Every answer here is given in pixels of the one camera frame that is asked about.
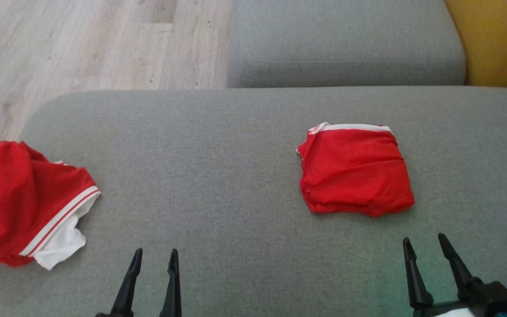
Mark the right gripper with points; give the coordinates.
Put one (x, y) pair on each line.
(447, 310)

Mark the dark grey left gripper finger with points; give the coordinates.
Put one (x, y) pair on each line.
(128, 286)
(173, 290)

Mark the red sleeveless jersey white trim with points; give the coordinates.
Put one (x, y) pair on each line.
(24, 198)

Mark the large grey sofa seat cushion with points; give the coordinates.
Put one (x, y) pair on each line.
(218, 167)

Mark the yellow sofa backrest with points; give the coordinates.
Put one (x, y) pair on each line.
(495, 39)

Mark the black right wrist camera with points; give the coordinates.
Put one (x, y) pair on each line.
(504, 301)

